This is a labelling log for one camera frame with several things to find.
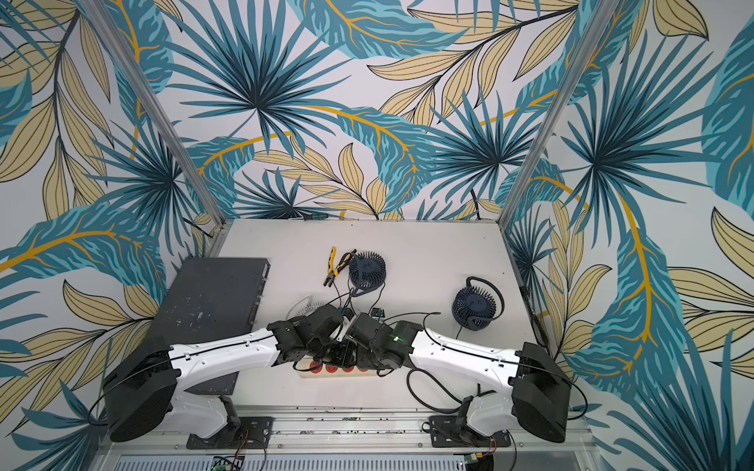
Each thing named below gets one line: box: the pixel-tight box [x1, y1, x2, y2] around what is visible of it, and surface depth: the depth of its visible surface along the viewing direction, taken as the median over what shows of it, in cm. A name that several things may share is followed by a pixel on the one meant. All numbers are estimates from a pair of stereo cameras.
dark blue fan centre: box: [348, 250, 387, 298], surface depth 100 cm
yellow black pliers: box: [323, 246, 358, 288], surface depth 105 cm
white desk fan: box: [284, 294, 326, 320], surface depth 91 cm
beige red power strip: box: [296, 359, 378, 379], surface depth 83 cm
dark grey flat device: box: [144, 256, 271, 396], surface depth 94 cm
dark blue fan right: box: [451, 276, 506, 331], surface depth 92 cm
